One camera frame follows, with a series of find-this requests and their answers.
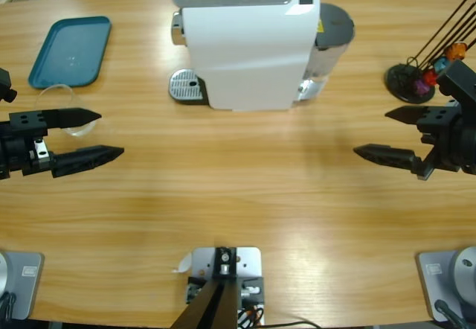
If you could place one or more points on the orange coffee capsule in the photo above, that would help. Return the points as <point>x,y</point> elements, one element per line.
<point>456,51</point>

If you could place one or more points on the red coffee capsule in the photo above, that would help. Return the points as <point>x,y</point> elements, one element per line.
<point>431,77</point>

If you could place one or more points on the white capsule coffee machine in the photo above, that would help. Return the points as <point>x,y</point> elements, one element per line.
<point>245,53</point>

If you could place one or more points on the dark camera mount post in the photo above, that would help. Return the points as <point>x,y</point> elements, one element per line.
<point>215,306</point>

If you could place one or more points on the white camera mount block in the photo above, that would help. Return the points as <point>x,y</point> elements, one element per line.
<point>247,265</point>

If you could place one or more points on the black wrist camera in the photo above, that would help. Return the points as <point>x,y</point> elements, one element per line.
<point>459,79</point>
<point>5,83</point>

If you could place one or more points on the black capsule holder with rods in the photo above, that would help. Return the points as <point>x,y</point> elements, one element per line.
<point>399,79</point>

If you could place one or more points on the white paper tag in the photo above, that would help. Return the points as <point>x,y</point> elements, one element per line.
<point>184,264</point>

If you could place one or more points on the blue coffee capsule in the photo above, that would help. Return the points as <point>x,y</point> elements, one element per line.
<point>441,64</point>

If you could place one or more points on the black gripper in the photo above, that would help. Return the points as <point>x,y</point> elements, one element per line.
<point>453,146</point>
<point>18,150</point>

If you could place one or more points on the chrome and black drip tray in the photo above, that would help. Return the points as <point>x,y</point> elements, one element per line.
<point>186,83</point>

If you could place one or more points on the clear water tank dark lid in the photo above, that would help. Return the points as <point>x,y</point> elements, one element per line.
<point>334,24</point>

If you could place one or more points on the purple coffee capsule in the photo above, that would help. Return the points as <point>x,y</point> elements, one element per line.
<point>420,87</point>

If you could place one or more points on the teal plastic serving tray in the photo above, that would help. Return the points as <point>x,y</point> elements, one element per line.
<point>70,50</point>

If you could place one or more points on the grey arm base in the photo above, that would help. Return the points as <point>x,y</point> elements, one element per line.
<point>26,288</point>
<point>431,284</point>

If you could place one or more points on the clear drinking glass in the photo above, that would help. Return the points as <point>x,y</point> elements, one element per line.
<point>56,96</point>

